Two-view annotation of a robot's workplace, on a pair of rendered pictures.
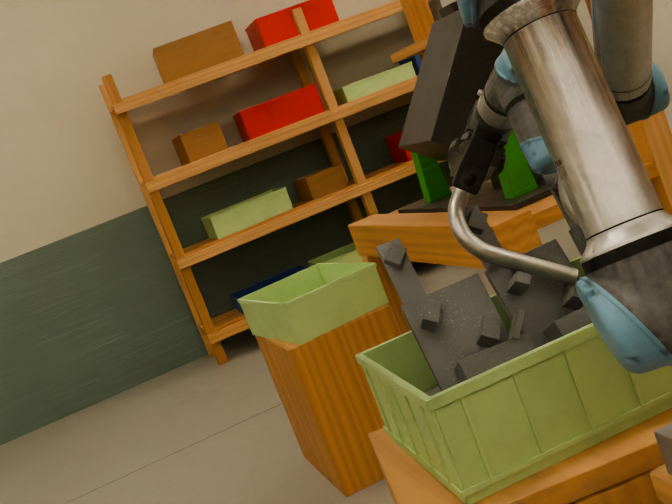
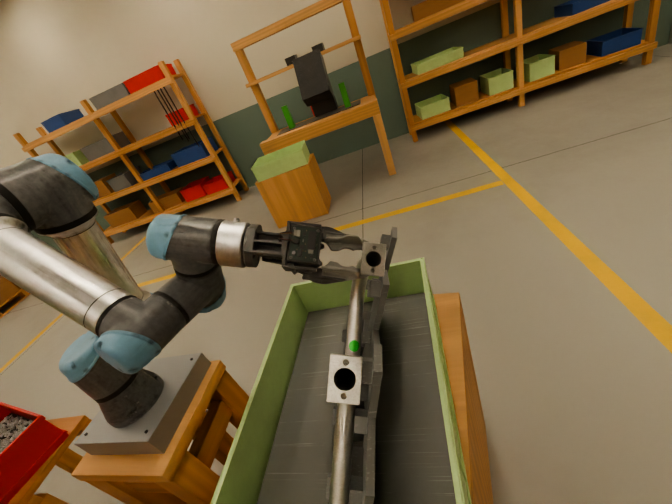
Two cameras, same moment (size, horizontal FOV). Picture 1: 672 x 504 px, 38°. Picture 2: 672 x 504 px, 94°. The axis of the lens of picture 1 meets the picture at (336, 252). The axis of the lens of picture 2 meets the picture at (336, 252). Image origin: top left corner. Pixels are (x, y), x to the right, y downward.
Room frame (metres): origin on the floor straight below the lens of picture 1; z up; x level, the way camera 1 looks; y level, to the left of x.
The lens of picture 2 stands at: (1.90, -0.67, 1.50)
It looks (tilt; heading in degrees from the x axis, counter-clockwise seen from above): 31 degrees down; 121
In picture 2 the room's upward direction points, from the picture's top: 24 degrees counter-clockwise
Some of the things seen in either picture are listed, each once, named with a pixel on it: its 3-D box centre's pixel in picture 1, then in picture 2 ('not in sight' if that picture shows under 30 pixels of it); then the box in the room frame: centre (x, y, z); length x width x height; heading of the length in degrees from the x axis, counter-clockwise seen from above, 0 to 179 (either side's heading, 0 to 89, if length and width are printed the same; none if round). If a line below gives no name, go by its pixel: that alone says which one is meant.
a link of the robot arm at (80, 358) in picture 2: not in sight; (98, 360); (0.97, -0.43, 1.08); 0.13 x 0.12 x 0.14; 83
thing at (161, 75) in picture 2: not in sight; (138, 164); (-3.40, 3.22, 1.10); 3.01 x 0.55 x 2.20; 14
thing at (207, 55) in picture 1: (339, 146); not in sight; (7.46, -0.32, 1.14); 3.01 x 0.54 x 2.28; 104
